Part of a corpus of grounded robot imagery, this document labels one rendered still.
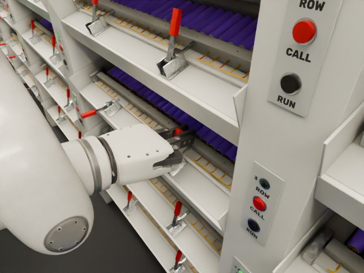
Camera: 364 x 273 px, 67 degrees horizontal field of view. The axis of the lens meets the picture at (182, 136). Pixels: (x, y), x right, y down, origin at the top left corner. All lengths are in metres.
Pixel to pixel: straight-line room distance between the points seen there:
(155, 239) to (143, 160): 0.54
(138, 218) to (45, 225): 0.68
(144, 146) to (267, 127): 0.21
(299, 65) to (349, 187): 0.11
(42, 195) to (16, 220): 0.03
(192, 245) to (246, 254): 0.24
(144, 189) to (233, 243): 0.38
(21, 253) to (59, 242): 0.85
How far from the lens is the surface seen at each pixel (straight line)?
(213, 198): 0.49
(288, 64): 0.25
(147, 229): 0.94
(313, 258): 0.42
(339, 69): 0.24
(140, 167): 0.41
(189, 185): 0.51
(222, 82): 0.38
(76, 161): 0.38
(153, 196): 0.75
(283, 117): 0.27
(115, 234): 1.10
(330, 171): 0.29
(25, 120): 0.29
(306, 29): 0.24
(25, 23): 1.52
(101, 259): 1.06
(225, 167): 0.49
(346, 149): 0.30
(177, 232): 0.69
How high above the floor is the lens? 0.89
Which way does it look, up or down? 37 degrees down
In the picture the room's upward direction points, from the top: straight up
